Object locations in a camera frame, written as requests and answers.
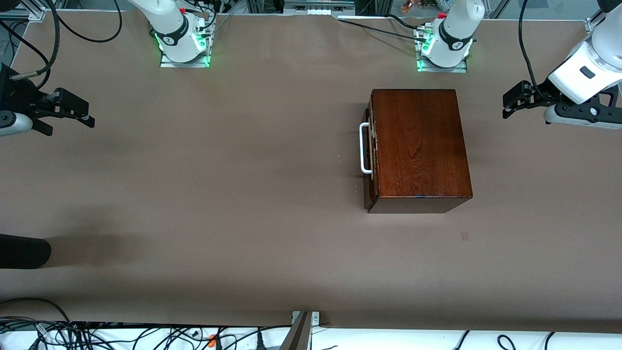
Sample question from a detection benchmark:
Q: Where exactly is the thin black looping cable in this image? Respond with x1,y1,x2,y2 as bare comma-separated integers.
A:
54,0,123,43

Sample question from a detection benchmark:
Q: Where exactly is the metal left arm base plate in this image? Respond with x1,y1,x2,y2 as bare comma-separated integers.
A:
416,27,468,73

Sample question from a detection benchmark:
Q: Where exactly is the wooden drawer with white handle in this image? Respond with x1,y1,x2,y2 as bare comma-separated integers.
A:
359,108,378,181

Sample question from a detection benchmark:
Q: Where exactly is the grey metal connector box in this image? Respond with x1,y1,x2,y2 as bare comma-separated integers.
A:
283,0,356,16

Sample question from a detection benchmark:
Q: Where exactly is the dark brown wooden drawer cabinet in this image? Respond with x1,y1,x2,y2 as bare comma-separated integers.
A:
363,88,473,214

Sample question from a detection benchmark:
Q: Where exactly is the black floor cable loop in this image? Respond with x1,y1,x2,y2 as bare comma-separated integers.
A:
0,297,72,325

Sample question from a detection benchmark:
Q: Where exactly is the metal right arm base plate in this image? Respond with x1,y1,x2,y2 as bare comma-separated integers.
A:
159,19,216,68

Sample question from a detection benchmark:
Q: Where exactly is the thick black cable metal plug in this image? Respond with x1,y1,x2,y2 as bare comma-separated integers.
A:
9,0,62,81

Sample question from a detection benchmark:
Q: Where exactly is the black cylinder object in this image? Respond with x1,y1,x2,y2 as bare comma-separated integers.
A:
0,233,52,270

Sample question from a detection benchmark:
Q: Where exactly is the black cable across table edge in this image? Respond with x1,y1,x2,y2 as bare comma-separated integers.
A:
337,16,429,43

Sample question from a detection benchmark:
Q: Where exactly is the small metal bracket plate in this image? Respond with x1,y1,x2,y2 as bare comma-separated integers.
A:
291,311,321,328

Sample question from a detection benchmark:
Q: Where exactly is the dark slanted beam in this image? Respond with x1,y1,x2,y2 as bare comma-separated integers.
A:
279,311,313,350

